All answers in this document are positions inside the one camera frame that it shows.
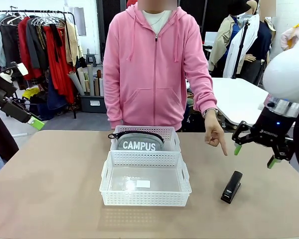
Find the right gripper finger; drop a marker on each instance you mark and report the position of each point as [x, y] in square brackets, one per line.
[241, 135]
[282, 154]

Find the red hanging jacket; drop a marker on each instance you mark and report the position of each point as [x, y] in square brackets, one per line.
[27, 57]

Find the grey slanted paper roll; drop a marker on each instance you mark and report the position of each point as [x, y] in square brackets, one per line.
[76, 83]

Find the white hanging panel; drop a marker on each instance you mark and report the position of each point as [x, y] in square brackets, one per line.
[79, 21]

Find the person's left forearm pink sleeve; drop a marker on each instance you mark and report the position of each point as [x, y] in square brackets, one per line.
[204, 97]

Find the dark maroon cloth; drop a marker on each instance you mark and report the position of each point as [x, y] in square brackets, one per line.
[1, 139]

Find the mannequin in white coat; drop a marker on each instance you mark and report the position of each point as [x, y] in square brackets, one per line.
[260, 47]

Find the white label sticker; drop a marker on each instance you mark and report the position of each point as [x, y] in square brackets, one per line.
[143, 184]

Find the grey zip pencil pouch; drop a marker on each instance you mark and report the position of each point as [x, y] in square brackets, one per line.
[139, 143]

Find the mannequin in pink sweater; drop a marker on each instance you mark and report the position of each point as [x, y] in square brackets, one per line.
[289, 37]

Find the person's right forearm pink sleeve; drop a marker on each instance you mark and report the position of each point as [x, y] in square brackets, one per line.
[113, 104]

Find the white table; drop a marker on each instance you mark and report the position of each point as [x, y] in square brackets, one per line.
[239, 99]

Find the white t-shirt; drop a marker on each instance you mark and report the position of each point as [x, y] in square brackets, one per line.
[157, 21]

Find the person's left hand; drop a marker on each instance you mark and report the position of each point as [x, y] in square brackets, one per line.
[214, 132]

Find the grey storage bin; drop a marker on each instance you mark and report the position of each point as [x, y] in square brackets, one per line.
[92, 103]

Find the brown cardboard tube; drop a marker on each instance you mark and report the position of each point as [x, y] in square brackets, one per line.
[99, 82]

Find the grey step stool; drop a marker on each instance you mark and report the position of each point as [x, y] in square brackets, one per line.
[91, 57]

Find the beige hanging garment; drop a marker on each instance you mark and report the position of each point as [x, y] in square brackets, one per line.
[73, 42]

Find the cream paper roll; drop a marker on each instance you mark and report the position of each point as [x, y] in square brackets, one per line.
[81, 79]

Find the yellow bag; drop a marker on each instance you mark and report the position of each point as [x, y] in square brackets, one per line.
[31, 92]

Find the long red dress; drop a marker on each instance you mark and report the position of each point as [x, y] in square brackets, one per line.
[62, 74]

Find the white perforated plastic basket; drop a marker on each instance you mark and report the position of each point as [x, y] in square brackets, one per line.
[174, 142]
[144, 174]

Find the black clothes rack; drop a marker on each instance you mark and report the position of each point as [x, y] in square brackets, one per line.
[72, 49]

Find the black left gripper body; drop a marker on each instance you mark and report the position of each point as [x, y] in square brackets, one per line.
[0, 89]

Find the pink zip hoodie torso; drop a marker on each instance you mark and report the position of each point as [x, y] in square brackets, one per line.
[154, 74]

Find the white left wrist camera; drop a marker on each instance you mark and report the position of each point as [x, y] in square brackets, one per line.
[13, 72]

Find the dark charcoal hanging garment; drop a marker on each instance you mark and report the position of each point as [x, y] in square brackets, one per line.
[11, 42]

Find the black hanging scarf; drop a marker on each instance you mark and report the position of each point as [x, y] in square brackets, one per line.
[56, 42]

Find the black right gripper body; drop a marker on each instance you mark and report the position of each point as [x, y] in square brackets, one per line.
[272, 129]

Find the mannequin in beige coat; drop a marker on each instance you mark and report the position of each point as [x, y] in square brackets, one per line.
[223, 42]

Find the black tripod pole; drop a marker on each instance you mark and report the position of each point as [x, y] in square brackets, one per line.
[241, 49]

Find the tall grey cardboard tube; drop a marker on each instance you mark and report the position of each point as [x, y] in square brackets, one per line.
[90, 79]

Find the wrist watch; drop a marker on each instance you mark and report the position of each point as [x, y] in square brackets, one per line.
[210, 112]

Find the black stapler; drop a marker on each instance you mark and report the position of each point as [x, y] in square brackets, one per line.
[232, 185]

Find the dark grey hanging coat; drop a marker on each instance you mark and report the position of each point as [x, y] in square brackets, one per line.
[37, 44]

